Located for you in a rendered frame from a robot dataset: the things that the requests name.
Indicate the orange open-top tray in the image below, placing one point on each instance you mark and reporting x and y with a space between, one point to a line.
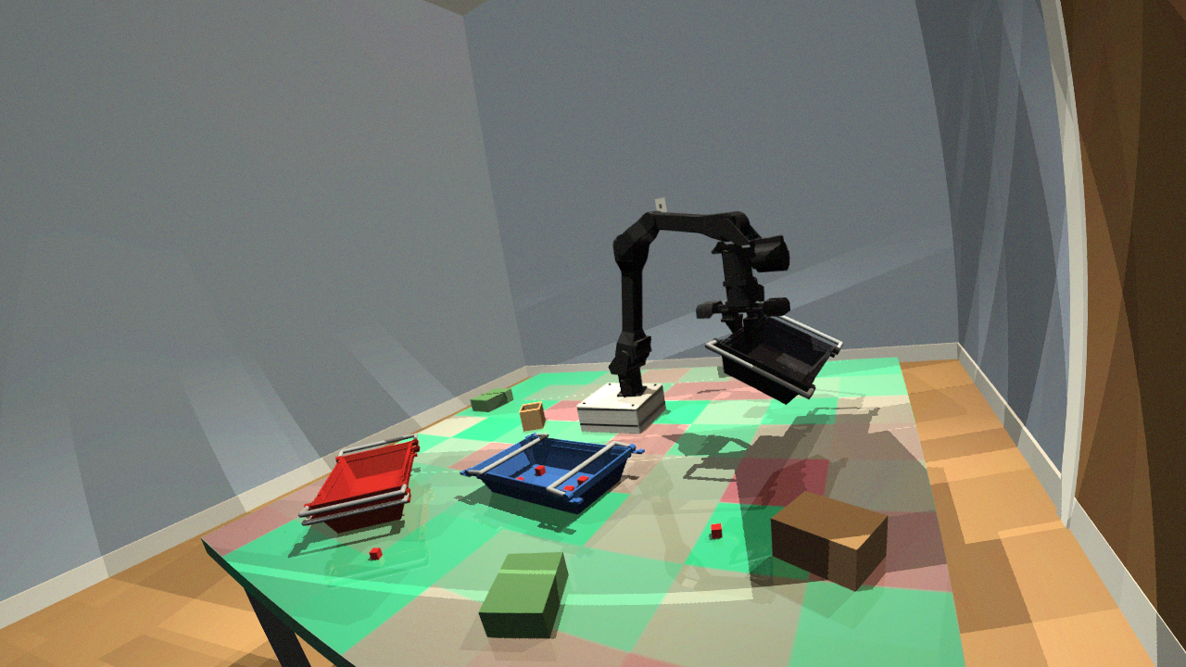
532 416

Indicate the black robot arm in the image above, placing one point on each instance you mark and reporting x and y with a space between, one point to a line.
631 252

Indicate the green rectangular block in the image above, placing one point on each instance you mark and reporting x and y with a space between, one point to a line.
525 597
493 399

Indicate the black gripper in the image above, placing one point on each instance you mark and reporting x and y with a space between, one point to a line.
741 298

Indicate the orange rectangular block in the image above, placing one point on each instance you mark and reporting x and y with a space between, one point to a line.
834 540

